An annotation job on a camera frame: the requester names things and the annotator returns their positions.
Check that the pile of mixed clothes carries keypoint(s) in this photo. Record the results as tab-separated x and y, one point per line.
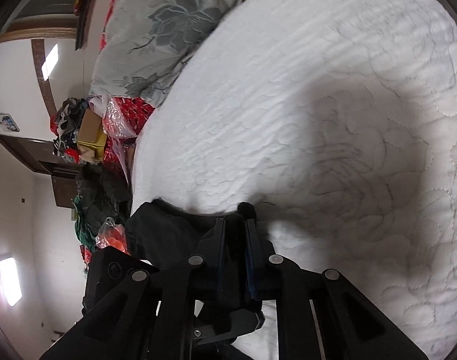
69	116

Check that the green cloth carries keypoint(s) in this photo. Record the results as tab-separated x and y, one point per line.
84	228

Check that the orange cloth in plastic bag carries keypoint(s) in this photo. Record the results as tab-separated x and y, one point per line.
114	238

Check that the white quilted bed cover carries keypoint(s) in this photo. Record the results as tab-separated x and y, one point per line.
326	82

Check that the grey floral pillow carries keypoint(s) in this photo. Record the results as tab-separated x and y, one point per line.
157	26

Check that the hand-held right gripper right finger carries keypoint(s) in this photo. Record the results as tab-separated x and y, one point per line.
252	266

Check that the small wall picture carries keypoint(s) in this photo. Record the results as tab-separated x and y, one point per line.
6	122

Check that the dark green jacket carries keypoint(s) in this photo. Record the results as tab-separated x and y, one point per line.
104	191

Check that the yellow box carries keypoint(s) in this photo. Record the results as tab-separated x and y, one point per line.
97	146

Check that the brown cardboard box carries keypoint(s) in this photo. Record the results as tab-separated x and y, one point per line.
90	123

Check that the clear plastic bag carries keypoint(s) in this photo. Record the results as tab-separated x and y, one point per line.
114	123

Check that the black pants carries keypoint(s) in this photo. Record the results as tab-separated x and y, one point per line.
164	228

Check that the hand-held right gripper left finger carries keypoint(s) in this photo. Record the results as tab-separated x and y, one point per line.
221	262

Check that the long ceiling light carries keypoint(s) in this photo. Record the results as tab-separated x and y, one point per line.
50	62

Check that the rectangular ceiling light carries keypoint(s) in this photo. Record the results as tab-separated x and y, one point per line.
10	281

